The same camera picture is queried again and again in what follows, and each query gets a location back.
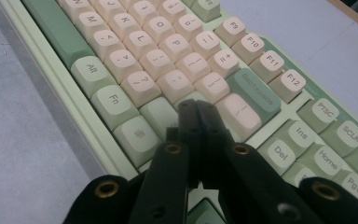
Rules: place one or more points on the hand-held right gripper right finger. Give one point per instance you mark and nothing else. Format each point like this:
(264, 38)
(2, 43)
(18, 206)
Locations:
(209, 130)

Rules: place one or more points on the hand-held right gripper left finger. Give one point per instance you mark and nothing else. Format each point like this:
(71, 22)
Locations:
(188, 124)

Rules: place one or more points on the green and pink keyboard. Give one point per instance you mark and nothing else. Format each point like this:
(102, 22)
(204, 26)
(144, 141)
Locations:
(174, 46)

